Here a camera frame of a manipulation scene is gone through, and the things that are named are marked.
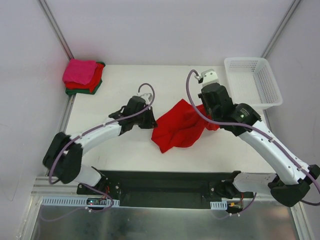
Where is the red t shirt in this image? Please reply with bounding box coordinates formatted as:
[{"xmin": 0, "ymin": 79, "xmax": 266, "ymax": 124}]
[
  {"xmin": 151, "ymin": 99, "xmax": 220, "ymax": 154},
  {"xmin": 65, "ymin": 62, "xmax": 105, "ymax": 93}
]

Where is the white plastic basket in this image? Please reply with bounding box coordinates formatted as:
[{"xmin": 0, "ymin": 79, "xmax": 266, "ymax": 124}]
[{"xmin": 224, "ymin": 57, "xmax": 283, "ymax": 110}]

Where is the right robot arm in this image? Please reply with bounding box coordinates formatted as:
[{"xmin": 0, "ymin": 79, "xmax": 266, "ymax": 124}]
[{"xmin": 198, "ymin": 83, "xmax": 320, "ymax": 207}]

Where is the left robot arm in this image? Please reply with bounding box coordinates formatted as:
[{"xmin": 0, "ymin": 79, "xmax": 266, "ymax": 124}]
[{"xmin": 42, "ymin": 93, "xmax": 157, "ymax": 195}]

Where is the folded red t shirt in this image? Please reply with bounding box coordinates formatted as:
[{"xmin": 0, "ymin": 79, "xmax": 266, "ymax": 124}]
[{"xmin": 65, "ymin": 62, "xmax": 105, "ymax": 93}]

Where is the folded pink t shirt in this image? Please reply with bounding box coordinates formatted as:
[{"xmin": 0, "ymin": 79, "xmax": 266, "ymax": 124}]
[{"xmin": 62, "ymin": 59, "xmax": 97, "ymax": 85}]

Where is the folded green t shirt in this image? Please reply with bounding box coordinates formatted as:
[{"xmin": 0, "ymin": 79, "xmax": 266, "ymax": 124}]
[{"xmin": 65, "ymin": 60, "xmax": 106, "ymax": 96}]

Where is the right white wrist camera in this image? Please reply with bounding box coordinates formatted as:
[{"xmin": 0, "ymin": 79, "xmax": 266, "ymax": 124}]
[{"xmin": 198, "ymin": 69, "xmax": 219, "ymax": 87}]

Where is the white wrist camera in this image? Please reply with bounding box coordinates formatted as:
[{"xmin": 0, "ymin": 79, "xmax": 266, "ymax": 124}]
[
  {"xmin": 137, "ymin": 92, "xmax": 153, "ymax": 105},
  {"xmin": 198, "ymin": 69, "xmax": 219, "ymax": 87}
]

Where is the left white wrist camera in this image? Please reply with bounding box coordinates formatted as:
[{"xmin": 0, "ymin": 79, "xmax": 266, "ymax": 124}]
[{"xmin": 137, "ymin": 92, "xmax": 153, "ymax": 105}]

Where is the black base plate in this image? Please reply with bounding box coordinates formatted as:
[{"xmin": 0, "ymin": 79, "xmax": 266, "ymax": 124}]
[{"xmin": 76, "ymin": 169, "xmax": 254, "ymax": 208}]

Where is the right grey cable duct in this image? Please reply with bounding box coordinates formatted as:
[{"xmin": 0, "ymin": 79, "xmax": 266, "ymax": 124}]
[{"xmin": 210, "ymin": 200, "xmax": 228, "ymax": 211}]

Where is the grey cable duct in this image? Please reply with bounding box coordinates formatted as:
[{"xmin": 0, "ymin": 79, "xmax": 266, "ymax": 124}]
[
  {"xmin": 210, "ymin": 200, "xmax": 228, "ymax": 211},
  {"xmin": 42, "ymin": 196, "xmax": 120, "ymax": 208}
]

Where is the left grey cable duct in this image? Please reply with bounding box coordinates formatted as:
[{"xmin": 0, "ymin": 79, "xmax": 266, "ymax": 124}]
[{"xmin": 42, "ymin": 196, "xmax": 120, "ymax": 208}]

